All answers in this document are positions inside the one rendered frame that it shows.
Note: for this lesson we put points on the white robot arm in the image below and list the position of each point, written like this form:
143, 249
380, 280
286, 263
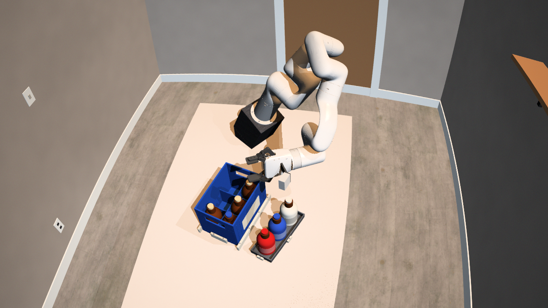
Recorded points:
306, 67

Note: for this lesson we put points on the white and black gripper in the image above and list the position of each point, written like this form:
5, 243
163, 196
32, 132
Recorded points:
271, 163

